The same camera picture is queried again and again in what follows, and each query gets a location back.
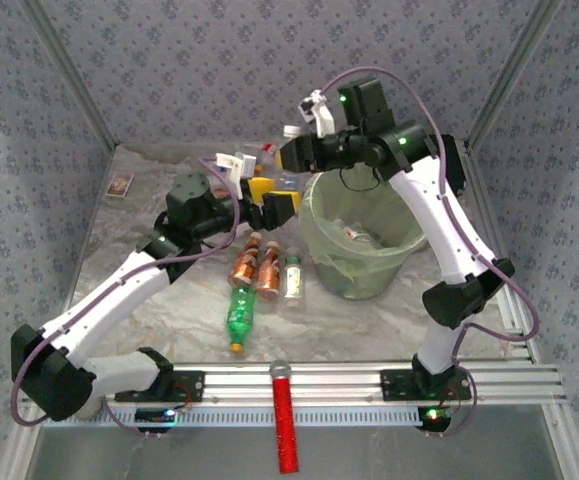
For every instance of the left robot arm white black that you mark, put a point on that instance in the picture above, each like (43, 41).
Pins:
(109, 300)

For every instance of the pale green plastic bin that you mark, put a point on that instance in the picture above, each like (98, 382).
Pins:
(364, 285)

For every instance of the black hard case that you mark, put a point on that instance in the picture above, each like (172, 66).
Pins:
(456, 165)

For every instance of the green bottle yellow cap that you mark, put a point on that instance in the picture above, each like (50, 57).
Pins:
(241, 312)

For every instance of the clear bottle red white label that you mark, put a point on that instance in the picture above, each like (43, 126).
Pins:
(355, 232)

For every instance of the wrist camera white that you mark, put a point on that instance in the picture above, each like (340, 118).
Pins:
(236, 165)
(319, 112)

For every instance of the clear bottle red label yellow cap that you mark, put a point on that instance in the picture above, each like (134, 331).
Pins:
(268, 149)

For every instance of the translucent green bin liner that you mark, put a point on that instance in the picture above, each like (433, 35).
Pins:
(329, 252)

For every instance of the aluminium frame post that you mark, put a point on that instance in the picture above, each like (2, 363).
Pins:
(69, 75)
(514, 75)

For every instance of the grey foam block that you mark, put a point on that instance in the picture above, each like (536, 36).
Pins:
(91, 409)

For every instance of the small printed card box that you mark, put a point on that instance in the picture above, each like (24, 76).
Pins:
(120, 185)

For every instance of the red glitter microphone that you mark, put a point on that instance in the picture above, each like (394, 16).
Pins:
(284, 420)

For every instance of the small bottle green cap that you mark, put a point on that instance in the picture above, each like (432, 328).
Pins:
(294, 280)

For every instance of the small circuit board with LED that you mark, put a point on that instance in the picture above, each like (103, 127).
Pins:
(434, 415)
(155, 416)

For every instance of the copper coloured plastic bottle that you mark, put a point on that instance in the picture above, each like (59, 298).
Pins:
(246, 264)
(269, 272)

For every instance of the aluminium extrusion rail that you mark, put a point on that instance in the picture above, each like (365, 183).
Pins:
(329, 385)

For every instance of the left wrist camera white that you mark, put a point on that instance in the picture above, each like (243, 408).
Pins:
(236, 165)

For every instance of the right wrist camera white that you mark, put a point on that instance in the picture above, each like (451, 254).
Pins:
(319, 112)

